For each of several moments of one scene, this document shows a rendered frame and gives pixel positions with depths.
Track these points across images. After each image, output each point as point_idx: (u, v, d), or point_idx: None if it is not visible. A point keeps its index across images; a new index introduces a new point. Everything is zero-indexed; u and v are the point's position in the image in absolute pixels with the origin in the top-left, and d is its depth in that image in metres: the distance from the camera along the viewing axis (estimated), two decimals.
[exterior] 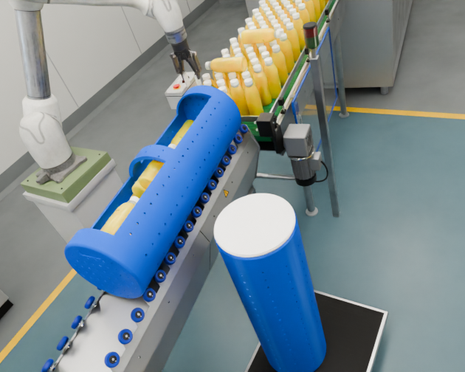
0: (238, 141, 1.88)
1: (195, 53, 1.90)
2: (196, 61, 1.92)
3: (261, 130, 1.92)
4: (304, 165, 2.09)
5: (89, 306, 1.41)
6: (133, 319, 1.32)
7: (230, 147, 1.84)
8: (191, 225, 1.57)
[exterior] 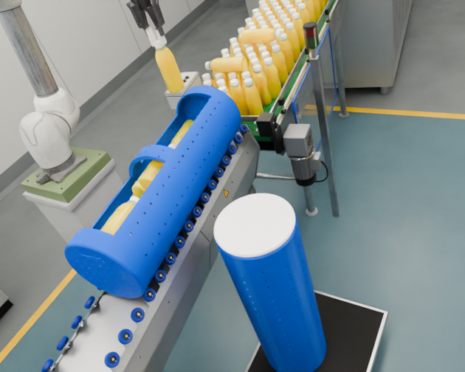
0: (238, 141, 1.88)
1: (156, 1, 1.48)
2: (158, 12, 1.50)
3: (261, 130, 1.92)
4: (304, 165, 2.09)
5: (89, 306, 1.41)
6: (133, 319, 1.32)
7: (230, 147, 1.84)
8: (191, 225, 1.57)
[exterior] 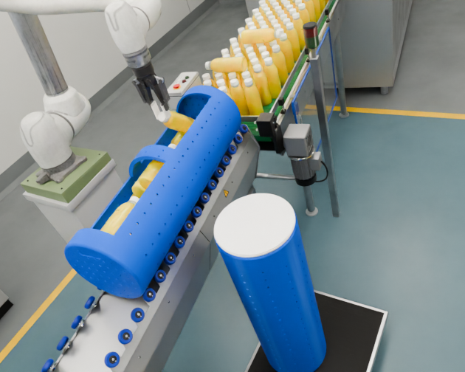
0: (238, 141, 1.88)
1: (163, 80, 1.52)
2: (164, 90, 1.54)
3: (261, 130, 1.92)
4: (304, 165, 2.09)
5: (89, 306, 1.41)
6: (133, 319, 1.32)
7: (230, 147, 1.84)
8: (191, 225, 1.57)
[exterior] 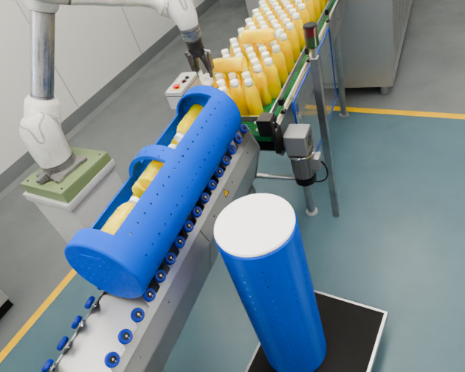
0: (238, 141, 1.88)
1: (209, 52, 1.94)
2: (209, 60, 1.96)
3: (261, 130, 1.92)
4: (304, 165, 2.09)
5: (89, 306, 1.41)
6: (133, 319, 1.32)
7: (230, 147, 1.84)
8: (191, 225, 1.57)
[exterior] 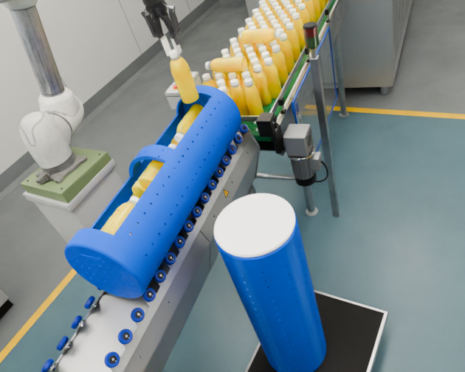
0: (238, 141, 1.88)
1: (173, 9, 1.45)
2: (174, 20, 1.47)
3: (261, 130, 1.92)
4: (304, 165, 2.09)
5: (89, 306, 1.41)
6: (133, 319, 1.32)
7: (230, 147, 1.84)
8: (191, 225, 1.57)
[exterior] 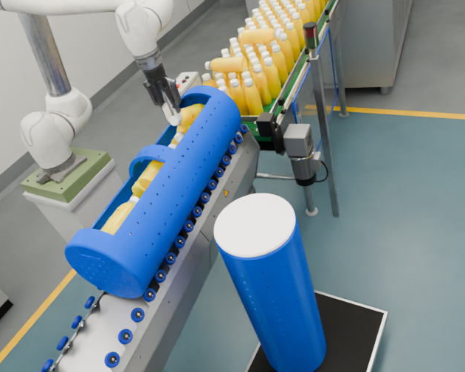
0: (238, 141, 1.88)
1: (174, 82, 1.49)
2: (175, 91, 1.51)
3: (261, 130, 1.92)
4: (304, 165, 2.09)
5: (89, 306, 1.41)
6: (133, 319, 1.32)
7: (230, 147, 1.84)
8: (191, 225, 1.57)
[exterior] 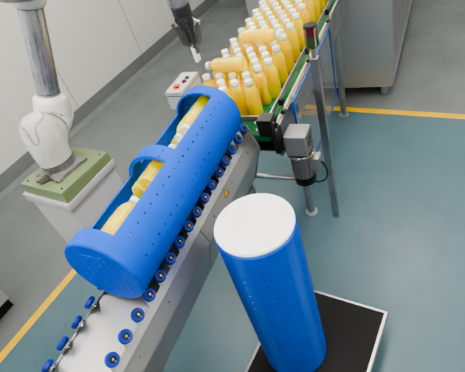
0: (238, 141, 1.88)
1: (173, 26, 1.68)
2: (179, 32, 1.71)
3: (261, 130, 1.92)
4: (304, 165, 2.09)
5: (89, 306, 1.41)
6: (133, 319, 1.32)
7: (230, 147, 1.84)
8: (191, 225, 1.57)
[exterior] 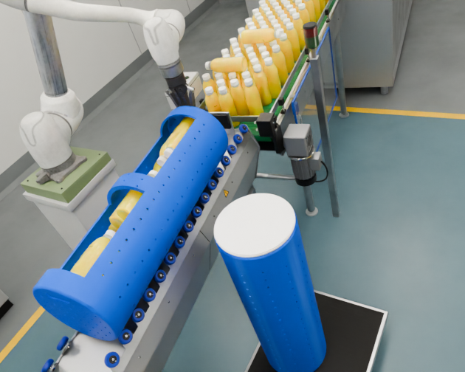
0: (240, 142, 1.89)
1: (167, 91, 1.70)
2: (173, 97, 1.72)
3: (261, 130, 1.92)
4: (304, 165, 2.09)
5: None
6: (136, 308, 1.34)
7: (234, 148, 1.86)
8: (190, 224, 1.57)
